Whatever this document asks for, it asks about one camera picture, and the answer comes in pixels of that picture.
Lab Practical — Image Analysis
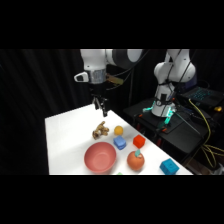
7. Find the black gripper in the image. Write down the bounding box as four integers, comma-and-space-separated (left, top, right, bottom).
88, 82, 110, 118

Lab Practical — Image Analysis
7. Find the pink bowl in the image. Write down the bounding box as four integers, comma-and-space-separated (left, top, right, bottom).
83, 141, 118, 175

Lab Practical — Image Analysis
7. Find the brown plush toy animal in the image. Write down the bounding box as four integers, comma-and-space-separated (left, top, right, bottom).
92, 121, 111, 141

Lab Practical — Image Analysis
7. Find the yellow ball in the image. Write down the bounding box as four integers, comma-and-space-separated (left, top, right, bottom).
113, 125, 125, 136

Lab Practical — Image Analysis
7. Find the blue stacked block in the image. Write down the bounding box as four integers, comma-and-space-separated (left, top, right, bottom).
113, 135, 127, 151

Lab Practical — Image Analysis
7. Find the red cube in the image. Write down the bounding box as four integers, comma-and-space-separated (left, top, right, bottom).
132, 134, 147, 150

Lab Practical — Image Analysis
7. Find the orange toy fruit teal stem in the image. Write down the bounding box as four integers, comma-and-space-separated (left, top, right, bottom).
126, 149, 146, 172

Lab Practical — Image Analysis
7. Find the black curtain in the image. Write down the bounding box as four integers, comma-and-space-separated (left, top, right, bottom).
0, 49, 224, 176

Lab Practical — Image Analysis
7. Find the black robot stand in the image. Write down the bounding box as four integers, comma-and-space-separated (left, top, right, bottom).
123, 97, 214, 165

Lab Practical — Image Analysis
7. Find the blue studded cube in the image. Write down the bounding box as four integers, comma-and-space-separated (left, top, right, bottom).
159, 158, 180, 176

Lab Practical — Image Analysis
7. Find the black laptop lit keyboard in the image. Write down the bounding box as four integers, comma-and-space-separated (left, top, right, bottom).
181, 86, 224, 108

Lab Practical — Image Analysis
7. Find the gold camera mounting bracket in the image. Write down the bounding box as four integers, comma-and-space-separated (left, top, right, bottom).
105, 74, 123, 87

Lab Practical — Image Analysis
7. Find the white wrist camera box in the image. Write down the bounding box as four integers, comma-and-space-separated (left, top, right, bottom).
73, 71, 90, 83

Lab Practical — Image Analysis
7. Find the yellow cable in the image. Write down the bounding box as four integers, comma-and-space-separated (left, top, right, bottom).
187, 98, 224, 169

